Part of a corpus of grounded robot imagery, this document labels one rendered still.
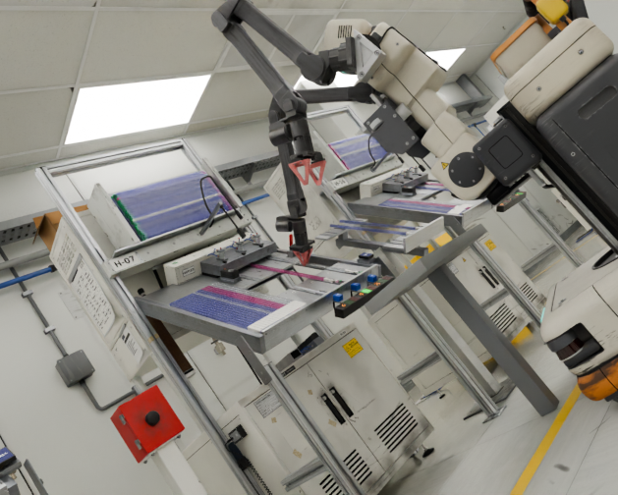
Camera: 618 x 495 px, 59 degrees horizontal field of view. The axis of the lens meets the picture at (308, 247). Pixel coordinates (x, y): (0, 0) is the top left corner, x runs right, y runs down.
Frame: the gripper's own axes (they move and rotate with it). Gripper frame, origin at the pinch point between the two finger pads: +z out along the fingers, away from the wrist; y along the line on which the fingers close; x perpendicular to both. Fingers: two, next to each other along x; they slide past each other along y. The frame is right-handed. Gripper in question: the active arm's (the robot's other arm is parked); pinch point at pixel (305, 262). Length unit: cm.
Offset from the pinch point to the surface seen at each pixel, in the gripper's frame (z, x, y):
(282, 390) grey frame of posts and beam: 10, 42, 64
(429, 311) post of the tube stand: 31, 40, -32
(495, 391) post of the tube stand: 62, 69, -31
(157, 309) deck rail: -2, -23, 60
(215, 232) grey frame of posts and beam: -12.3, -45.0, 8.2
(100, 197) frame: -39, -66, 47
